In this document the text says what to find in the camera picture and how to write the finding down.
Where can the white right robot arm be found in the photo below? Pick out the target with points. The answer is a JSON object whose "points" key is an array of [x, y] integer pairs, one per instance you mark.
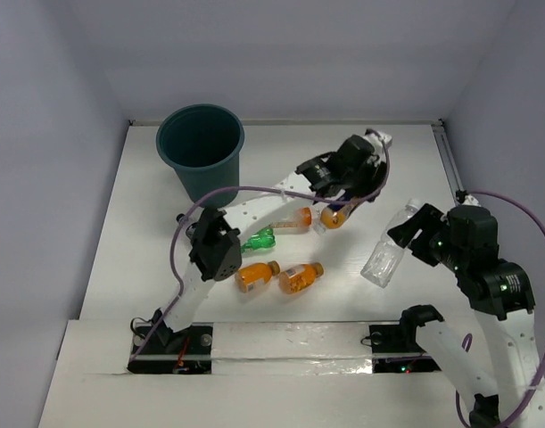
{"points": [[502, 300]]}

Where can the small orange patterned bottle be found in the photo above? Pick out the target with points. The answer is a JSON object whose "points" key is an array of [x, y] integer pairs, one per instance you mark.
{"points": [[298, 278]]}

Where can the orange blue label bottle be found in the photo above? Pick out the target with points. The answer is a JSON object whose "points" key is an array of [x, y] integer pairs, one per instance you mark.
{"points": [[335, 215]]}

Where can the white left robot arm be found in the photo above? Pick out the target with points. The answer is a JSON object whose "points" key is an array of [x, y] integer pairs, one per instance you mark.
{"points": [[215, 252]]}

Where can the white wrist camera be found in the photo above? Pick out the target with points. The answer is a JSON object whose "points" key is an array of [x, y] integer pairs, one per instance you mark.
{"points": [[378, 139], [463, 197]]}

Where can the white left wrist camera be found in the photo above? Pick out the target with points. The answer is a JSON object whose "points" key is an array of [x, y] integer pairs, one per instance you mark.
{"points": [[378, 139]]}

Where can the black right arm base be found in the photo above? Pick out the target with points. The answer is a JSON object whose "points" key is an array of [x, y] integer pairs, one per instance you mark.
{"points": [[394, 346]]}

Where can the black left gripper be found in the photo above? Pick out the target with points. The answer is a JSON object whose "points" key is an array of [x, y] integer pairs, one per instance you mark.
{"points": [[351, 192]]}

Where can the dark teal plastic bin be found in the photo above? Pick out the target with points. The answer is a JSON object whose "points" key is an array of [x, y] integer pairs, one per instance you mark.
{"points": [[202, 144]]}

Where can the small clear blue-label bottle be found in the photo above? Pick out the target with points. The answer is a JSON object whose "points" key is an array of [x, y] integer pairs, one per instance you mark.
{"points": [[188, 225]]}

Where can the long orange label bottle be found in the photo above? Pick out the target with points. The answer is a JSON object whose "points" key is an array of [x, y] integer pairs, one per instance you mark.
{"points": [[301, 221]]}

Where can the green plastic bottle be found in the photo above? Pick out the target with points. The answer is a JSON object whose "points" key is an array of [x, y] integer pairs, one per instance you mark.
{"points": [[262, 240]]}

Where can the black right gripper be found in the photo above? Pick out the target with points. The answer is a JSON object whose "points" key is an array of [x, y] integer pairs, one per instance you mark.
{"points": [[426, 217]]}

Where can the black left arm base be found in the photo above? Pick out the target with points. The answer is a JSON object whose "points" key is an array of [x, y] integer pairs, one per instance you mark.
{"points": [[187, 352]]}

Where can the clear plastic bottle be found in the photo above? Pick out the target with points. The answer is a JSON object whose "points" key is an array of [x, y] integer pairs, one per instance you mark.
{"points": [[387, 255]]}

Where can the small orange juice bottle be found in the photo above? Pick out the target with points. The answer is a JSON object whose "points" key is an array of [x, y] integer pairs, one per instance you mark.
{"points": [[251, 277]]}

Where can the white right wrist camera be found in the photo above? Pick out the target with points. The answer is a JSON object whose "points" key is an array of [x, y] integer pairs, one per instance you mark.
{"points": [[463, 197]]}

